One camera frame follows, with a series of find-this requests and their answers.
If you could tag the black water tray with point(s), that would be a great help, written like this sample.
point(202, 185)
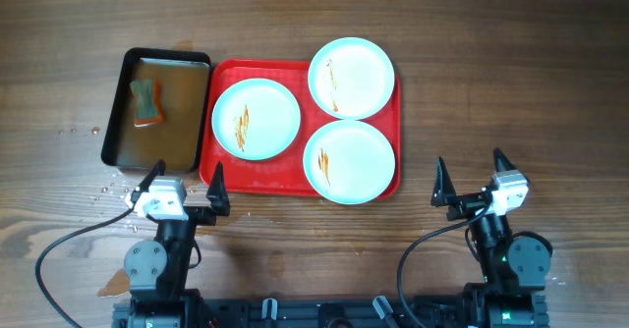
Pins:
point(183, 79)

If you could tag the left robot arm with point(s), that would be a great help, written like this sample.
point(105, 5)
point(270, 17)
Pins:
point(158, 268)

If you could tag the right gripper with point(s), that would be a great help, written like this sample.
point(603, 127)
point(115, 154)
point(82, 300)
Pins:
point(445, 194)

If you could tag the orange green sponge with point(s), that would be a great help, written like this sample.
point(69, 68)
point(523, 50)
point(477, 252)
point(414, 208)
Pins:
point(148, 108)

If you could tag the red plastic tray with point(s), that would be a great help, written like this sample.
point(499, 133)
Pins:
point(284, 173)

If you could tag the pale blue plate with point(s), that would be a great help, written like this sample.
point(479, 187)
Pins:
point(256, 119)
point(351, 78)
point(349, 162)

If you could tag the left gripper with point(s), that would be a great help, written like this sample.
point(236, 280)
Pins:
point(219, 199)

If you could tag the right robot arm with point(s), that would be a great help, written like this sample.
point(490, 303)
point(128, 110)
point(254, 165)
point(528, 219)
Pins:
point(514, 265)

